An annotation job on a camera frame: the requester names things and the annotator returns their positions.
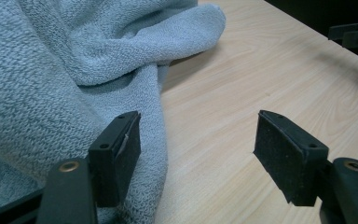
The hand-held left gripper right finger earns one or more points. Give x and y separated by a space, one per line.
287 161

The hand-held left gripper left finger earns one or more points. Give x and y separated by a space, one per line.
112 161

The light blue terry towel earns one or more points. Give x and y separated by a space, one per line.
59 77

